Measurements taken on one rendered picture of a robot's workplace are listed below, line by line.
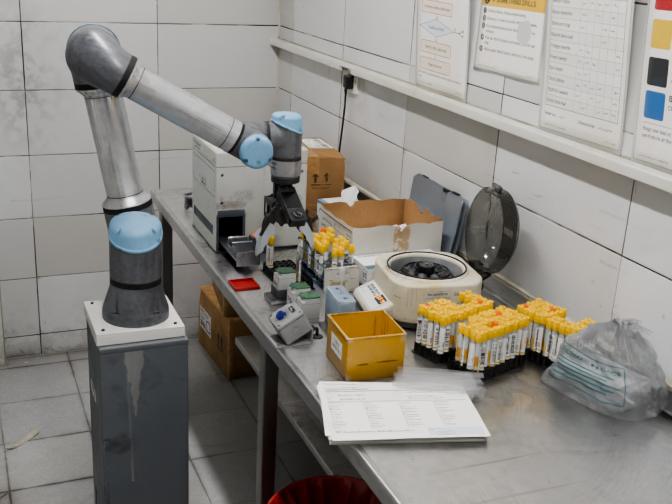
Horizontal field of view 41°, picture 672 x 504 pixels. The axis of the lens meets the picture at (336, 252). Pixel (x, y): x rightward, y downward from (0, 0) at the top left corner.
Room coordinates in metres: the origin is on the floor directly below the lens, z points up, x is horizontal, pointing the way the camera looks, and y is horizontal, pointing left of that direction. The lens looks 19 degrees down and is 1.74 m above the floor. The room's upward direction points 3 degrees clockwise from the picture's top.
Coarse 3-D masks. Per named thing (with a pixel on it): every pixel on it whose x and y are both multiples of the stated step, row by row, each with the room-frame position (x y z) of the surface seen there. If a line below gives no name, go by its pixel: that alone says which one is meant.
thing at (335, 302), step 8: (328, 288) 1.93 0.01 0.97; (336, 288) 1.94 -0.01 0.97; (344, 288) 1.94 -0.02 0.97; (328, 296) 1.93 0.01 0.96; (336, 296) 1.89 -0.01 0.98; (344, 296) 1.89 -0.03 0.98; (328, 304) 1.93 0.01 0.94; (336, 304) 1.87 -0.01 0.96; (344, 304) 1.86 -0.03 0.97; (352, 304) 1.86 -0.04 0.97; (328, 312) 1.92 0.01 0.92; (336, 312) 1.87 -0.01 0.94; (344, 312) 1.86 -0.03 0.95
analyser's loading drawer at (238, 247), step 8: (224, 240) 2.42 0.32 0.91; (232, 240) 2.36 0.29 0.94; (240, 240) 2.37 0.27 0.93; (232, 248) 2.31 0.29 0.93; (240, 248) 2.32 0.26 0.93; (248, 248) 2.33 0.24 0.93; (232, 256) 2.30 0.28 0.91; (240, 256) 2.26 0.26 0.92; (248, 256) 2.27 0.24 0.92; (240, 264) 2.26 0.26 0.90; (248, 264) 2.27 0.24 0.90; (256, 264) 2.28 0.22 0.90
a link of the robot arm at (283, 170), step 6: (276, 162) 2.08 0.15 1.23; (282, 162) 2.08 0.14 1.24; (288, 162) 2.08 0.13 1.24; (294, 162) 2.08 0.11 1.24; (300, 162) 2.10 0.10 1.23; (270, 168) 2.11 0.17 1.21; (276, 168) 2.08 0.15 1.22; (282, 168) 2.08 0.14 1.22; (288, 168) 2.08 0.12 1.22; (294, 168) 2.08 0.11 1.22; (300, 168) 2.10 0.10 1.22; (276, 174) 2.08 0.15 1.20; (282, 174) 2.08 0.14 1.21; (288, 174) 2.08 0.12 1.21; (294, 174) 2.08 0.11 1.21; (300, 174) 2.10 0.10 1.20
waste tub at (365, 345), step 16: (336, 320) 1.78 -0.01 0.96; (352, 320) 1.80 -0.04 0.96; (368, 320) 1.81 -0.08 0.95; (384, 320) 1.81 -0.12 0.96; (336, 336) 1.72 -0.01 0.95; (352, 336) 1.80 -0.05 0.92; (368, 336) 1.68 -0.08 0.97; (384, 336) 1.68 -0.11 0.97; (400, 336) 1.70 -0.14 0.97; (336, 352) 1.72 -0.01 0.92; (352, 352) 1.66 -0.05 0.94; (368, 352) 1.67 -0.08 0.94; (384, 352) 1.69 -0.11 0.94; (400, 352) 1.70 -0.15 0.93; (336, 368) 1.71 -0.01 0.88; (352, 368) 1.66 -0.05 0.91; (368, 368) 1.68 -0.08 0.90; (384, 368) 1.69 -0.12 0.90
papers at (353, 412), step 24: (336, 384) 1.62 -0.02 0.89; (360, 384) 1.63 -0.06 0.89; (384, 384) 1.63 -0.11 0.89; (336, 408) 1.52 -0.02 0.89; (360, 408) 1.53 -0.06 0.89; (384, 408) 1.53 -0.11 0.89; (408, 408) 1.54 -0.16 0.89; (432, 408) 1.54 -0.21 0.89; (456, 408) 1.55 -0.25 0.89; (336, 432) 1.43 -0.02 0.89; (360, 432) 1.44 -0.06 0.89; (384, 432) 1.44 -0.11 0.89; (408, 432) 1.45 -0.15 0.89; (432, 432) 1.45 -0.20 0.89; (456, 432) 1.46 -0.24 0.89; (480, 432) 1.46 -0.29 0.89
